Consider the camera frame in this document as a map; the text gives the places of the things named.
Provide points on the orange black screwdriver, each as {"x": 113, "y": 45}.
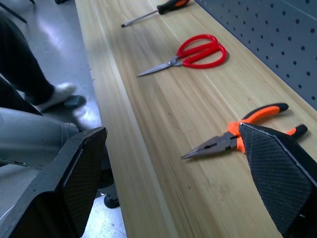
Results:
{"x": 168, "y": 6}

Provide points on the black caster wheel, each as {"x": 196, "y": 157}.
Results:
{"x": 111, "y": 202}

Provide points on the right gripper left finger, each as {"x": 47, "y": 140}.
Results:
{"x": 74, "y": 173}

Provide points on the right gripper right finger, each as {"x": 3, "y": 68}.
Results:
{"x": 272, "y": 173}

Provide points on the grey perforated pegboard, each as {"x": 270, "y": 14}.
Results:
{"x": 277, "y": 37}

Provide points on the person's black trouser leg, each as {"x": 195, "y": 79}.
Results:
{"x": 15, "y": 54}

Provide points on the person's white shoe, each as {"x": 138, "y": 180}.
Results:
{"x": 59, "y": 95}

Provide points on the silver robot right leg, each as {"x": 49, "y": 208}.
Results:
{"x": 29, "y": 136}

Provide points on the black chair leg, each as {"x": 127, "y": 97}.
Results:
{"x": 15, "y": 13}

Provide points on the orange black needle-nose pliers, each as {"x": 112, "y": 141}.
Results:
{"x": 262, "y": 112}

